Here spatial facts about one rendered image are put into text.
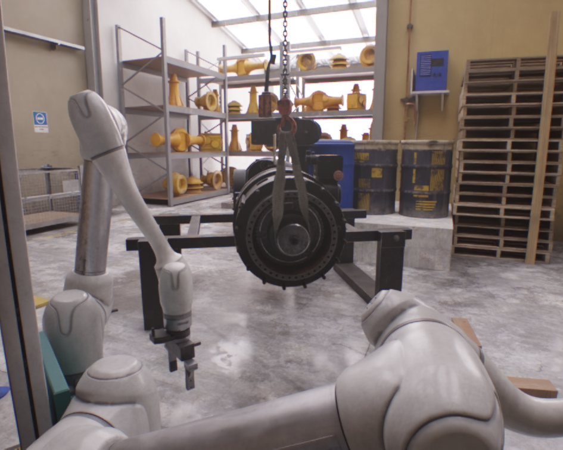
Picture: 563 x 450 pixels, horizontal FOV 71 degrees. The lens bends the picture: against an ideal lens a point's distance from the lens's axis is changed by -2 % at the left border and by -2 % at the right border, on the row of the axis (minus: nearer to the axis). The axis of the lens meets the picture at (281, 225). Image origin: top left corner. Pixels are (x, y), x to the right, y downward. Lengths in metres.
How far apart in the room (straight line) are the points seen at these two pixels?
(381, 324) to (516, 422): 0.27
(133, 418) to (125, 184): 0.65
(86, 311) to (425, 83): 5.39
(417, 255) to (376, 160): 1.23
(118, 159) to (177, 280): 0.39
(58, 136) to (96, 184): 7.05
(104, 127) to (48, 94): 7.19
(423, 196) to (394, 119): 1.81
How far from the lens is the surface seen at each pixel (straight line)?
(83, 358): 1.33
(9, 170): 0.85
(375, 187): 4.88
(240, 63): 11.25
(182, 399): 2.23
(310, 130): 4.32
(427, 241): 4.37
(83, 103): 1.25
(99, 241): 1.43
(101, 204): 1.41
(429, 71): 6.06
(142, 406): 0.88
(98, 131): 1.22
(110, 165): 1.23
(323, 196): 1.83
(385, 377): 0.50
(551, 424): 0.81
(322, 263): 1.83
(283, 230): 1.71
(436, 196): 4.86
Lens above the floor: 1.24
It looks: 11 degrees down
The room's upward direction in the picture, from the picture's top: straight up
